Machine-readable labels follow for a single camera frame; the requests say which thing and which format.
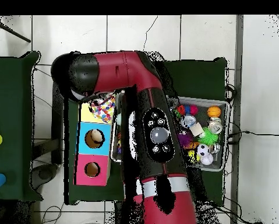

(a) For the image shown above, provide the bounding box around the dark green side table cloth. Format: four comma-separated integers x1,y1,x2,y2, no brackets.
0,51,43,202

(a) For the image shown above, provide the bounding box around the purple spiky monster toy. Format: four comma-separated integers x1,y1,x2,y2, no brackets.
177,132,194,148

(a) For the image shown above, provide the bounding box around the orange ball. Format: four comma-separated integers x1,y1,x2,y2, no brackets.
206,105,221,118

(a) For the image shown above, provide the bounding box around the black cable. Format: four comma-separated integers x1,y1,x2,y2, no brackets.
225,130,279,144

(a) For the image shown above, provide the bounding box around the wooden box with three holes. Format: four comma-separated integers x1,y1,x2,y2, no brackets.
73,94,116,187

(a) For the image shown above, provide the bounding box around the green spiky ball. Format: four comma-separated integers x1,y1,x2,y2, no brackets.
197,127,220,146

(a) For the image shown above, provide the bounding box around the silver can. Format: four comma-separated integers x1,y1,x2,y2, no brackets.
207,117,223,135

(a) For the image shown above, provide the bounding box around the shallow silver mesh bin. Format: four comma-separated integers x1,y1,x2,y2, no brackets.
110,90,229,173

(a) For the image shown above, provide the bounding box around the black tripod leg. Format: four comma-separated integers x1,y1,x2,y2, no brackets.
0,19,31,43

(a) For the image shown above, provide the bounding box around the grey round floor base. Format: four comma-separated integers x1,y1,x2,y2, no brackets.
31,163,59,190

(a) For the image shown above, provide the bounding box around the black and white soccer ball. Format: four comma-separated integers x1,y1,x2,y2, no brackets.
196,143,210,157

